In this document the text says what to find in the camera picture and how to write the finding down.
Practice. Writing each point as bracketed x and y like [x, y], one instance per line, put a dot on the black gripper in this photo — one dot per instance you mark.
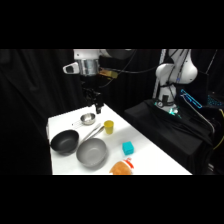
[90, 86]

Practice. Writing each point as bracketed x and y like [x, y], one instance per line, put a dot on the blue cube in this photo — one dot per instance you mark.
[128, 148]

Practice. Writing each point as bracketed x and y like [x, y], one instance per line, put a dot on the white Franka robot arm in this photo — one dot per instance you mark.
[173, 71]

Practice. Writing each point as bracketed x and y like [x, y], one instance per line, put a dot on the small steel bowl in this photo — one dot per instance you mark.
[88, 118]

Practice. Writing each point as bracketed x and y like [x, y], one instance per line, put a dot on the black bowl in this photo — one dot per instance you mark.
[64, 141]

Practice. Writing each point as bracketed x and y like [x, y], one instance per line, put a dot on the grey bowl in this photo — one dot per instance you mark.
[91, 152]

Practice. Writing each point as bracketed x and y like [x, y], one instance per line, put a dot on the yellow cup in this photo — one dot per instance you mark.
[109, 127]

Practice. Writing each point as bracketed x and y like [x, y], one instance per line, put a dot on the metal tongs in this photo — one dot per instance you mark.
[93, 132]

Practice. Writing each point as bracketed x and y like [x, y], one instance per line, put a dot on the yellow circuit board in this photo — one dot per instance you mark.
[108, 73]

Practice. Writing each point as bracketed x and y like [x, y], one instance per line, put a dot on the black curtain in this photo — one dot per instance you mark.
[30, 110]

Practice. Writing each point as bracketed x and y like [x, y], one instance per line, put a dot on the black draped robot stand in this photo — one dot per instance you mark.
[170, 133]

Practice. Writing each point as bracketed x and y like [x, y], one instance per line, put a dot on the blue lit device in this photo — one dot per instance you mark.
[191, 98]

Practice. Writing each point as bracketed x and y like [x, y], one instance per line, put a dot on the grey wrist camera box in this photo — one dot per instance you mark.
[70, 68]

